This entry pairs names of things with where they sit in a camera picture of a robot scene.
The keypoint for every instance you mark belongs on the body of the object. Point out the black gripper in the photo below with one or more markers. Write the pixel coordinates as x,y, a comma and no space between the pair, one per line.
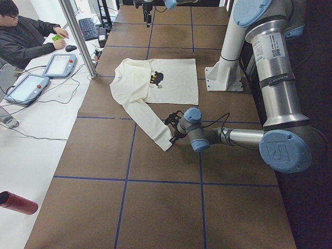
147,16
177,132

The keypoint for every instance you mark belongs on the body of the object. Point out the cream long sleeve cat shirt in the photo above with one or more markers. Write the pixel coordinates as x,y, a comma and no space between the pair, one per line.
138,83

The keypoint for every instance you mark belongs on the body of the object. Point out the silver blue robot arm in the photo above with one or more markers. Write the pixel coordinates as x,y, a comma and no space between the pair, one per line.
287,142
170,4

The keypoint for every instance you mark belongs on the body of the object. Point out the small black box device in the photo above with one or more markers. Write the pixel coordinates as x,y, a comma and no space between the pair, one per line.
102,37

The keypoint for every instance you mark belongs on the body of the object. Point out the black keyboard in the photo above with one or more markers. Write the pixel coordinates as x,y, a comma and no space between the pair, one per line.
88,29

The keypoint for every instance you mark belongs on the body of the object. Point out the brown paper table cover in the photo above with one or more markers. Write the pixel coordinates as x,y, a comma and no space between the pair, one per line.
115,188

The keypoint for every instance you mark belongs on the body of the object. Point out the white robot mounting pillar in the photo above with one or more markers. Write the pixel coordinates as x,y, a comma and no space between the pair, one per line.
225,75

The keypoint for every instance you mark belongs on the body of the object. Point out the black computer mouse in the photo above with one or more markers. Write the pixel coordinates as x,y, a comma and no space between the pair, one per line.
70,48

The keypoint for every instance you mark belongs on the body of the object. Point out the green small object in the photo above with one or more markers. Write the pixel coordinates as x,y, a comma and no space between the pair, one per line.
57,37

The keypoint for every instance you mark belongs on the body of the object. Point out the far blue teach pendant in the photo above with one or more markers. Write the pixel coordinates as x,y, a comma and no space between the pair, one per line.
60,65

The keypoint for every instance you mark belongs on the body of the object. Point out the blue teach pendant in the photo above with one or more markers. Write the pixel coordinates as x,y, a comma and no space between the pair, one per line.
27,90
60,65

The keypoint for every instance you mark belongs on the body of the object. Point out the person in black jacket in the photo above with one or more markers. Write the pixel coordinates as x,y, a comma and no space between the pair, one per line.
23,39

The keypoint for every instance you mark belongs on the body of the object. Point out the near blue teach pendant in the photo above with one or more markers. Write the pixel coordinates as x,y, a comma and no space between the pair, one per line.
27,90

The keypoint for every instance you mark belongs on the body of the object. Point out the clear water bottle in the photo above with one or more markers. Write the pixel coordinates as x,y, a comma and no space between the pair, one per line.
7,119

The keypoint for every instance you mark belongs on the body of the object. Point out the red cylindrical bottle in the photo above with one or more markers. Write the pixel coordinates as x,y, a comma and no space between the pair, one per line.
17,203

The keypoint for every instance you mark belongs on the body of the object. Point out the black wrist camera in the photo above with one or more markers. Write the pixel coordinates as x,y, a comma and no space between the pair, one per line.
173,118

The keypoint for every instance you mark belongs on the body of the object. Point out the aluminium frame post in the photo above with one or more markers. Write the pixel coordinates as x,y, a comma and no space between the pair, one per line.
74,27

